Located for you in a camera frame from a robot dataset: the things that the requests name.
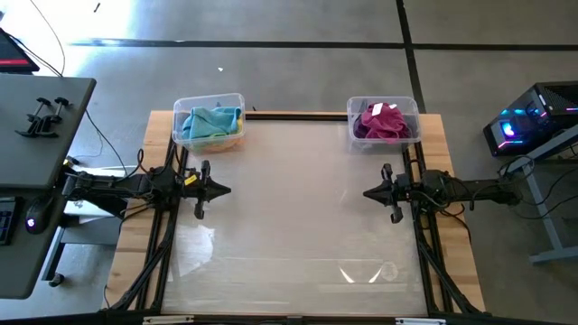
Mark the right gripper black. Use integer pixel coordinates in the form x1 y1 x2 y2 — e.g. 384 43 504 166
363 163 413 225

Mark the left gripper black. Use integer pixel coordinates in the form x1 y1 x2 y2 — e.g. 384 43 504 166
182 160 232 220

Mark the teal microfibre towel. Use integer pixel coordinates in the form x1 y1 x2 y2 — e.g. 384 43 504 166
182 106 243 141

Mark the magenta microfibre towel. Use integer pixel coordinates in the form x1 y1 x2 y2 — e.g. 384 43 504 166
359 102 410 144

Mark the clear plastic bin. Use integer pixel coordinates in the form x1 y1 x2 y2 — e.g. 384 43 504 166
346 96 422 147
172 93 247 153

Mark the white control box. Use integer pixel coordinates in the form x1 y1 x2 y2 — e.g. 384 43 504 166
65 198 128 219

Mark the grey metal stand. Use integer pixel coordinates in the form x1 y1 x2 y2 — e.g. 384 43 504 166
518 125 578 264

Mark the black RGB computer tower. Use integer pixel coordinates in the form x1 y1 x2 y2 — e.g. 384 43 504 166
482 80 578 157

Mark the grey desk foot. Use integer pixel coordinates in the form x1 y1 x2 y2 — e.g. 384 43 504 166
42 216 119 289

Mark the black screw clamp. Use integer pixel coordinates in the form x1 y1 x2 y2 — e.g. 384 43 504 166
33 97 70 139
15 97 53 137

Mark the black computer mouse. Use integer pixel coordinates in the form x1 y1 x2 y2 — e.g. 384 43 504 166
24 193 56 236

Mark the dark grey desk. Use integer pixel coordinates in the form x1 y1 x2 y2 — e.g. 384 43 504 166
0 74 98 300

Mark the black keyboard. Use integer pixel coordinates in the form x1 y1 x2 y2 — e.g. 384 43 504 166
0 196 20 247

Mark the black laptop screen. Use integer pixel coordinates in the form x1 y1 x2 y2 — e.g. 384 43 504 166
0 27 41 74

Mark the black aluminium table frame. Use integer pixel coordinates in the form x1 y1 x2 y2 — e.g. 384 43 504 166
101 110 487 325

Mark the thin black desk cable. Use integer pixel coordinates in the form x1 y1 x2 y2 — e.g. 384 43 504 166
83 107 145 181

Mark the white frame bracket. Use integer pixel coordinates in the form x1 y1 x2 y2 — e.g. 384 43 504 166
396 317 446 325
143 315 195 325

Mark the black cable bundle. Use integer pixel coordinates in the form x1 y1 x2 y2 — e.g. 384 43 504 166
498 153 578 222

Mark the thin black floor cable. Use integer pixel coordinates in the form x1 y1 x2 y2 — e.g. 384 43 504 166
29 0 67 78

